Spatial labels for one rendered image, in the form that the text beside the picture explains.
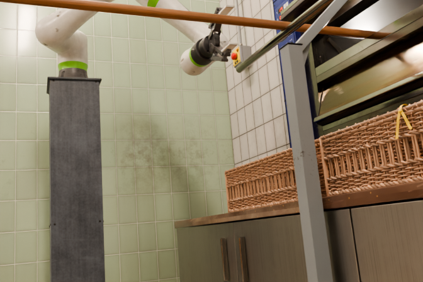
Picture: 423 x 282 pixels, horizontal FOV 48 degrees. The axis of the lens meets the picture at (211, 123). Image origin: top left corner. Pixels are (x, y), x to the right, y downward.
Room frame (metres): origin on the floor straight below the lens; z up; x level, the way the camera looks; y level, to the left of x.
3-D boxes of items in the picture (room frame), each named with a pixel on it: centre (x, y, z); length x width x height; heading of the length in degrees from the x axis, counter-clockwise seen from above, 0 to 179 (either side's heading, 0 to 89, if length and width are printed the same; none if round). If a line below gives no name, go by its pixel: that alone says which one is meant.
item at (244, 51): (2.52, -0.20, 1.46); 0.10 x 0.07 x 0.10; 23
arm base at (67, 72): (2.05, 0.61, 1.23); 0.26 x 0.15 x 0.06; 21
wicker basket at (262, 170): (1.58, -0.36, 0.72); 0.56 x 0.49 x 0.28; 24
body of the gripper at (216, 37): (1.63, -0.03, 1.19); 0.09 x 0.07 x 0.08; 24
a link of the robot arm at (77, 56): (1.99, 0.60, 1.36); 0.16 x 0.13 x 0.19; 167
